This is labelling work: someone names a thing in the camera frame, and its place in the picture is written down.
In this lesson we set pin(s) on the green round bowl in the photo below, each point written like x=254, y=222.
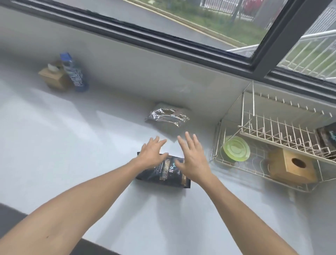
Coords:
x=236, y=150

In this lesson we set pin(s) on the person's right hand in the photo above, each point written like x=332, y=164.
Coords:
x=195, y=164

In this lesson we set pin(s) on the person's left thumb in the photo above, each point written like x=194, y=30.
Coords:
x=163, y=156

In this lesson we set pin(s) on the person's right middle finger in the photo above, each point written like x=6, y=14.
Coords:
x=188, y=141

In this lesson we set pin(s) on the person's right forearm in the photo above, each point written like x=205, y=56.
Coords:
x=244, y=220

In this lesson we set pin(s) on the person's right thumb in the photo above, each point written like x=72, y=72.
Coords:
x=180, y=165

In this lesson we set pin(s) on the person's left hand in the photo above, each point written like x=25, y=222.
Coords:
x=150, y=155

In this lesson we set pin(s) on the person's left forearm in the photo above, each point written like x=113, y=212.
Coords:
x=70, y=210

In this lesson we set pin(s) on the black packet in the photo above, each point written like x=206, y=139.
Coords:
x=326, y=136

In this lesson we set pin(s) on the dark metal fence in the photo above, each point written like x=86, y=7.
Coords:
x=223, y=5

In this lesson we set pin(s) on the black printed pouch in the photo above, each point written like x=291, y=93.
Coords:
x=168, y=176

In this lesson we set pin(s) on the silver foil bag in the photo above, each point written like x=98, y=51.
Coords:
x=166, y=115

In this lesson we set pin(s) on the wooden box with round hole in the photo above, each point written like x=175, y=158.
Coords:
x=288, y=170

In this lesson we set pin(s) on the white metal railing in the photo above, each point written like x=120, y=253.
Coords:
x=304, y=52

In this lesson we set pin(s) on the red car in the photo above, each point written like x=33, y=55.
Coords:
x=252, y=5

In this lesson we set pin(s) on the white tissue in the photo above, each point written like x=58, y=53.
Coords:
x=53, y=67

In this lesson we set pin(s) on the brown tissue box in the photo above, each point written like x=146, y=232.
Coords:
x=53, y=78

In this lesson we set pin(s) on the black window frame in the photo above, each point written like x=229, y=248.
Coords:
x=278, y=34

